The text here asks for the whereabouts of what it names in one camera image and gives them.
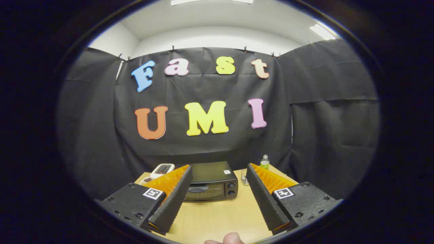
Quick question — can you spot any black backdrop cloth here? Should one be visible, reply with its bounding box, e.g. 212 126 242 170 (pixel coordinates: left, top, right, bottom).
56 38 380 200

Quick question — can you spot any black toaster oven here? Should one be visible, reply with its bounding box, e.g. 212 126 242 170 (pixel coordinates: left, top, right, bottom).
183 161 239 202

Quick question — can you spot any white bread toaster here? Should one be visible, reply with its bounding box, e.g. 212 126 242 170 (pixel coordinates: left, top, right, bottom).
150 163 175 179

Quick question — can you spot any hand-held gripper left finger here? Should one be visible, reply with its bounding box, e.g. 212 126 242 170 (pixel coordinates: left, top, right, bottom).
95 165 193 236

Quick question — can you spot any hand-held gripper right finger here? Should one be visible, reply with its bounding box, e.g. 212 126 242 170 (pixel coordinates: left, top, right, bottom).
246 163 343 235

